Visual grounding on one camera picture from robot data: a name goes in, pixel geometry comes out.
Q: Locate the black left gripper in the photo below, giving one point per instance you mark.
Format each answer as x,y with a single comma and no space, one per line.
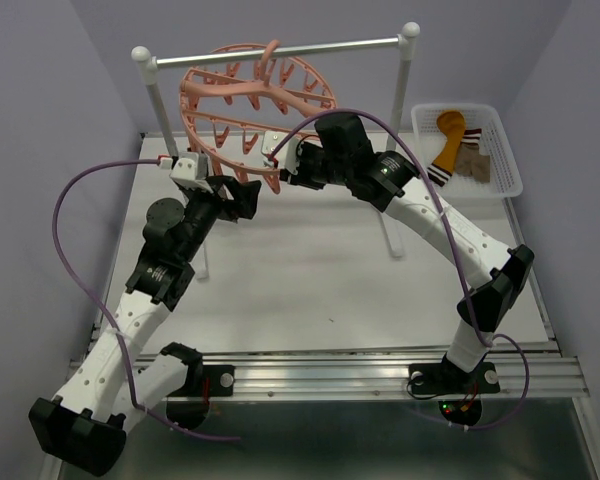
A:
244,202

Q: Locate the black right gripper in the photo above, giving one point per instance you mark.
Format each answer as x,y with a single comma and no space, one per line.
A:
301,178

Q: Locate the pink round clip hanger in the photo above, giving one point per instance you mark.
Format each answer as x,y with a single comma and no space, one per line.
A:
227,110

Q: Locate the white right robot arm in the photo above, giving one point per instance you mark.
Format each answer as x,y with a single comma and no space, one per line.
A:
491,274

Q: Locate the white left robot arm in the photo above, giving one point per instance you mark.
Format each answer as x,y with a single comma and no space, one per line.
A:
87,421

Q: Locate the mustard yellow sock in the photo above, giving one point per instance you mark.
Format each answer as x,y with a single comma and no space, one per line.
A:
452,125

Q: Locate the white plastic basket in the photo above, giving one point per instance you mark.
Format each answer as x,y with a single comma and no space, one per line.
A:
505,180

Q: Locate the brown sock in basket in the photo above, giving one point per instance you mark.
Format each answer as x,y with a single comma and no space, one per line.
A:
470,162

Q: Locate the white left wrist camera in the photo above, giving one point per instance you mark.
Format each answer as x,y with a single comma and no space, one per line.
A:
189,172

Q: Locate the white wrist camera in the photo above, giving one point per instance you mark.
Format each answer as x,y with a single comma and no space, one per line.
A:
189,172
277,153

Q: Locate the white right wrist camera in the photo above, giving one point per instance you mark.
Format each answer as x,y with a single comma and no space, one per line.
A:
277,153

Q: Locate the aluminium mounting rail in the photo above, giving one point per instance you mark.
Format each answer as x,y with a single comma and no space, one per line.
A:
373,375

